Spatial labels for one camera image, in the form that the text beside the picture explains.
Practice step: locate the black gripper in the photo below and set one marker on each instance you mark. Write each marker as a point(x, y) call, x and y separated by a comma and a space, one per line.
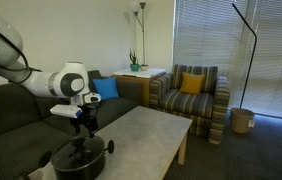
point(86, 119)

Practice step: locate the glass pot lid black knob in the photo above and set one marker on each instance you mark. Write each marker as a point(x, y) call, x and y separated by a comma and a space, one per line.
point(79, 152)

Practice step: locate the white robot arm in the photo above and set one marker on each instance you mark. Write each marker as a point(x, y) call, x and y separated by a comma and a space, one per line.
point(71, 82)

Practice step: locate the black cooking pot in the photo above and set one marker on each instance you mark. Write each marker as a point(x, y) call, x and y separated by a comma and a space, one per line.
point(87, 172)

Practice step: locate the blue cushion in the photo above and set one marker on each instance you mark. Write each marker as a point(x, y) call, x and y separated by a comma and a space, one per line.
point(106, 88)

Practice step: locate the dark grey sofa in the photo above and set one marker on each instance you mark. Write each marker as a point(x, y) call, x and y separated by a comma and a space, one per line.
point(29, 133)

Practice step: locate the wooden side table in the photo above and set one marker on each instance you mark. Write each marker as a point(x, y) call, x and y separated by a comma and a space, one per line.
point(144, 77)

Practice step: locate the teal plant pot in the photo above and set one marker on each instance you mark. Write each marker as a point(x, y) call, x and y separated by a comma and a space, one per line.
point(134, 66)

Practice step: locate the small white plant pot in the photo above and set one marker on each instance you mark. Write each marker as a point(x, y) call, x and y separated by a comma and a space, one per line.
point(144, 67)

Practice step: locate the yellow cushion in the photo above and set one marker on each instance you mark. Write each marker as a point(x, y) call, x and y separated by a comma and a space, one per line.
point(191, 83)

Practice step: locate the striped armchair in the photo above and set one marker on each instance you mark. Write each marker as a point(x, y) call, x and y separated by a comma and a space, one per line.
point(207, 110)

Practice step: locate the tall floor lamp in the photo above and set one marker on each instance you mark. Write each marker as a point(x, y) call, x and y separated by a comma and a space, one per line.
point(138, 9)

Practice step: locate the window blinds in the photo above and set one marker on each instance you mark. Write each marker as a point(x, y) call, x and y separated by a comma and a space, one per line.
point(209, 33)

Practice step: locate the wicker waste basket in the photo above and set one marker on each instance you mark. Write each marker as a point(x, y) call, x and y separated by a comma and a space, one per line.
point(240, 119)

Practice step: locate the black thin floor lamp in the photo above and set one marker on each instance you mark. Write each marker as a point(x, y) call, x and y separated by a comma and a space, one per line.
point(250, 48)

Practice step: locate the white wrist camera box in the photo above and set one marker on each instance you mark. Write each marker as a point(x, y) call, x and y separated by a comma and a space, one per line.
point(66, 111)

